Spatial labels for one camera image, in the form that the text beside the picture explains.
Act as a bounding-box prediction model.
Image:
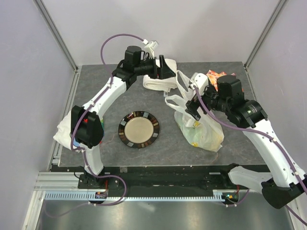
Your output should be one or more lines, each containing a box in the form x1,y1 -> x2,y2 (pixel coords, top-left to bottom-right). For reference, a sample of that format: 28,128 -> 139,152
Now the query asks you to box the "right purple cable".
193,86 -> 307,226

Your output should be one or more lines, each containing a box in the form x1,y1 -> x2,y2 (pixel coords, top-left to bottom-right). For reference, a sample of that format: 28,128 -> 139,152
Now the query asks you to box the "orange floral folded cloth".
206,70 -> 243,95

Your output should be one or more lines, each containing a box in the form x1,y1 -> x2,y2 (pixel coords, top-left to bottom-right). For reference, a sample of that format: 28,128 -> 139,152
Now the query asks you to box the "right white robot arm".
186,73 -> 307,209

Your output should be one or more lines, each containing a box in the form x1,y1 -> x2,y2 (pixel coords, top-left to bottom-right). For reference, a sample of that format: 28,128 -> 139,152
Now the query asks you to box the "white plastic bag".
165,70 -> 224,152

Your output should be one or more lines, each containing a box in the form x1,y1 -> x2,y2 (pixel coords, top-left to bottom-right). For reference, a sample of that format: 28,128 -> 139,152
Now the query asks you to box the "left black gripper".
134,55 -> 175,80

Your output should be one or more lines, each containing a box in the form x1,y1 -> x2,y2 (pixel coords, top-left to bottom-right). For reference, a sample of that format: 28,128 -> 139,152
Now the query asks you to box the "aluminium frame post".
33,0 -> 78,72
244,0 -> 288,70

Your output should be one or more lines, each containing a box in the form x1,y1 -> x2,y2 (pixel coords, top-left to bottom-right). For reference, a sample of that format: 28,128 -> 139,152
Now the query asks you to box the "white folded towel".
142,58 -> 177,92

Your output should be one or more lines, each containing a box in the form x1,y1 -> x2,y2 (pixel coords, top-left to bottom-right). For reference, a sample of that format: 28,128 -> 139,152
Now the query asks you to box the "left aluminium frame post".
33,0 -> 78,72

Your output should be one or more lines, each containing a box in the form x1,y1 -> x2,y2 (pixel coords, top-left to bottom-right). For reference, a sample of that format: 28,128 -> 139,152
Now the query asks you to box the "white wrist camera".
189,73 -> 209,93
143,39 -> 159,58

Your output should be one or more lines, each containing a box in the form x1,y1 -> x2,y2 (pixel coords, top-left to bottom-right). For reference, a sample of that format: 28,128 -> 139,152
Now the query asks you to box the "colourful cartoon cloth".
53,114 -> 106,150

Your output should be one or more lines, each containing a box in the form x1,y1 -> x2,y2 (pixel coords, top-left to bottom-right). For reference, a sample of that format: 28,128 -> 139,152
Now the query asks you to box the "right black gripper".
185,82 -> 230,121

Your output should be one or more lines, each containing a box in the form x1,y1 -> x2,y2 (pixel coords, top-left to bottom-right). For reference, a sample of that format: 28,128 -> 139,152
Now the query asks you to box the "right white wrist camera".
189,73 -> 209,93

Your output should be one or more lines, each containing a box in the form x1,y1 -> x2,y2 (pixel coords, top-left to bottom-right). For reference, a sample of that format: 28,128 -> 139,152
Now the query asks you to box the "dark rimmed ceramic plate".
118,111 -> 160,149

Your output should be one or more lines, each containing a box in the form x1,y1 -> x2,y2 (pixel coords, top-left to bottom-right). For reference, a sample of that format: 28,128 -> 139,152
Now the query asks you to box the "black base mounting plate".
78,165 -> 244,191

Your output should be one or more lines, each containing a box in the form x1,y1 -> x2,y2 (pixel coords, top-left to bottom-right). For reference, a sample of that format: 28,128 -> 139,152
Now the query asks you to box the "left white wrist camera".
143,39 -> 159,58

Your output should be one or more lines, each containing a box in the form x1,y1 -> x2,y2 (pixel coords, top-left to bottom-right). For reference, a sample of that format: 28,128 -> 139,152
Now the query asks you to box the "slotted cable duct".
44,191 -> 235,202

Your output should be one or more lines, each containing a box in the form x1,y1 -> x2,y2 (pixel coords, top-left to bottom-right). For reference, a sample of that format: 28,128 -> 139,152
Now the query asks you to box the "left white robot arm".
70,46 -> 177,188

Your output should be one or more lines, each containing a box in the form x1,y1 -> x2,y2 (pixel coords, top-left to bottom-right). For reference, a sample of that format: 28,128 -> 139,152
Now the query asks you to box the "purple cable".
193,86 -> 307,226
69,34 -> 148,173

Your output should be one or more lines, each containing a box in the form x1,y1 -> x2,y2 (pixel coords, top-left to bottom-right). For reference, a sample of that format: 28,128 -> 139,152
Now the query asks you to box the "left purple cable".
69,34 -> 148,173

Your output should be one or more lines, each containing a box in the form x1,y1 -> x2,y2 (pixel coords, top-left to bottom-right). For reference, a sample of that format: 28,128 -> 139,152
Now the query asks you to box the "right aluminium frame post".
244,0 -> 288,70

